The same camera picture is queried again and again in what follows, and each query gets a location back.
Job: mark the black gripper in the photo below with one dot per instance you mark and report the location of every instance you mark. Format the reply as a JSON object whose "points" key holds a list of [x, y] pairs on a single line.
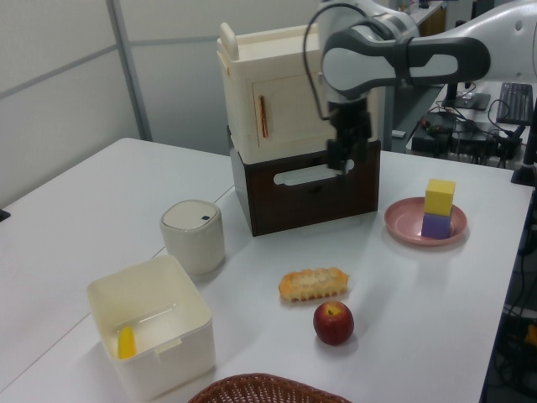
{"points": [[352, 121]]}

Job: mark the yellow cube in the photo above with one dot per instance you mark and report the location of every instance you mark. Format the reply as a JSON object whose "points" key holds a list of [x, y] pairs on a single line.
{"points": [[438, 199]]}

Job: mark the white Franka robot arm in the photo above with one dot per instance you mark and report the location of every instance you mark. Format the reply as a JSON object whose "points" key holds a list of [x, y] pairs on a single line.
{"points": [[436, 63]]}

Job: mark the purple cube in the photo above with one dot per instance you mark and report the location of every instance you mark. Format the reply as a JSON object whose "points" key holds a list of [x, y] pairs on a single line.
{"points": [[435, 227]]}

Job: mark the small grey adapter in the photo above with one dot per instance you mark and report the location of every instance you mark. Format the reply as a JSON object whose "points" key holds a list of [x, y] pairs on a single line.
{"points": [[399, 134]]}

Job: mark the dark brown wooden box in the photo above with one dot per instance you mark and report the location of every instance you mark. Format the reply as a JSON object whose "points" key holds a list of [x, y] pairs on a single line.
{"points": [[293, 205]]}

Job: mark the pink plate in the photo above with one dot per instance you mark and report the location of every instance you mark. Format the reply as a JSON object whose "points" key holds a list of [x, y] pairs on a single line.
{"points": [[403, 220]]}

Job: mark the cream toy cabinet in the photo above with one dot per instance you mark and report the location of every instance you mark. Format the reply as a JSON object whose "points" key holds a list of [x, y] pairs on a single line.
{"points": [[268, 105]]}

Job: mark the toy bread roll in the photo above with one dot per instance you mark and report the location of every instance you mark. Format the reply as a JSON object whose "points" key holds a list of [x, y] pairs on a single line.
{"points": [[312, 284]]}

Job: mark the black monitor stand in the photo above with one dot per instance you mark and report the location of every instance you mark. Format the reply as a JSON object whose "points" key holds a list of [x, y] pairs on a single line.
{"points": [[467, 101]]}

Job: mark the red apple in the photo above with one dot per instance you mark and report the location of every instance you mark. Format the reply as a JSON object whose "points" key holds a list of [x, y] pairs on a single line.
{"points": [[333, 325]]}

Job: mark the white lidded canister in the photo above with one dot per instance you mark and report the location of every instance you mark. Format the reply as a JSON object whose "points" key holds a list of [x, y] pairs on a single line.
{"points": [[192, 239]]}

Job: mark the black keyboard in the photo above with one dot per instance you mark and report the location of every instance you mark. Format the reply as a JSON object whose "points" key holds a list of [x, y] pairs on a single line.
{"points": [[515, 103]]}

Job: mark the black clamp pole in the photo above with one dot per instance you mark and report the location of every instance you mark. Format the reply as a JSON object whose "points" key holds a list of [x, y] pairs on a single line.
{"points": [[526, 168]]}

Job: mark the brown wicker basket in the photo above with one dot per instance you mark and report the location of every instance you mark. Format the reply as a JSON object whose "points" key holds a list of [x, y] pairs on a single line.
{"points": [[268, 390]]}

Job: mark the cream square plastic bin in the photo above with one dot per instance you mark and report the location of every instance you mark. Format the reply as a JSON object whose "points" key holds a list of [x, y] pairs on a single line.
{"points": [[176, 357]]}

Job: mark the yellow banana piece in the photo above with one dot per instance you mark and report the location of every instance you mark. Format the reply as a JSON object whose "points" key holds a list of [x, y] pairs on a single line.
{"points": [[126, 345]]}

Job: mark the small black object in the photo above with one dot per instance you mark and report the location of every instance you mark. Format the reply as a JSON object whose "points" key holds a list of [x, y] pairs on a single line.
{"points": [[3, 216]]}

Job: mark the grey partition post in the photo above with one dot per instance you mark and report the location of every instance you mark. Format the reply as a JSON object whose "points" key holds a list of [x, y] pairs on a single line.
{"points": [[134, 84]]}

